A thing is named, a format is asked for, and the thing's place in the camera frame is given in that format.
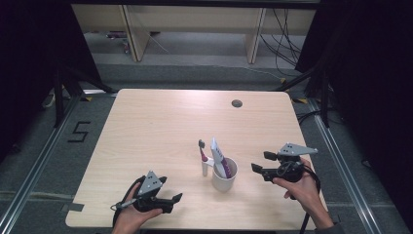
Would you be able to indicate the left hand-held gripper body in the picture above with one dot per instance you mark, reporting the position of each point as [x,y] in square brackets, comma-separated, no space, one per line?
[149,185]

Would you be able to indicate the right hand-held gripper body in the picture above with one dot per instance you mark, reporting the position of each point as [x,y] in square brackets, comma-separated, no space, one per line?
[293,149]

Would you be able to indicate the white cup with side holder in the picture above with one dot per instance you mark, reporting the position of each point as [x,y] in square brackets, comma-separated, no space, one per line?
[224,182]

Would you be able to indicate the white and purple toothpaste tube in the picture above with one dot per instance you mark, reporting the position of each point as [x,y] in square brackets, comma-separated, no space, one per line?
[220,159]

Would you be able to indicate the pink toothbrush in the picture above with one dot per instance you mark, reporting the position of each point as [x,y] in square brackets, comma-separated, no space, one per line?
[203,155]

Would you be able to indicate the person's left hand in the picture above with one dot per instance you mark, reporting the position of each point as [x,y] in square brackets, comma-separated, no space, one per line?
[130,221]

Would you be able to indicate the person's right hand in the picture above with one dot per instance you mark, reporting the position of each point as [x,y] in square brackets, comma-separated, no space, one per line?
[302,191]

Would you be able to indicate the grey plug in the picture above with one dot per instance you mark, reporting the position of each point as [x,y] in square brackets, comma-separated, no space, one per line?
[123,204]

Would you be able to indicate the black metal stand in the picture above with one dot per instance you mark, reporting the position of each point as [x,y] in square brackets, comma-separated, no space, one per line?
[59,97]
[324,97]

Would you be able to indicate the grey tape strip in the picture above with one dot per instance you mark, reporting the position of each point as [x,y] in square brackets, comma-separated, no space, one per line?
[74,207]

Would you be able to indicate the dark curtain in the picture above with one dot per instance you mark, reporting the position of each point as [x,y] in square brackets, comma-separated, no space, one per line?
[29,65]
[373,81]

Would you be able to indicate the light wooden shelf unit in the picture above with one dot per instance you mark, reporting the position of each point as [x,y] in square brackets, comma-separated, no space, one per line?
[195,19]

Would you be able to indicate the metal floor rail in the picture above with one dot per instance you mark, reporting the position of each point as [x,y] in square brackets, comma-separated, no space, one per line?
[344,169]
[35,169]

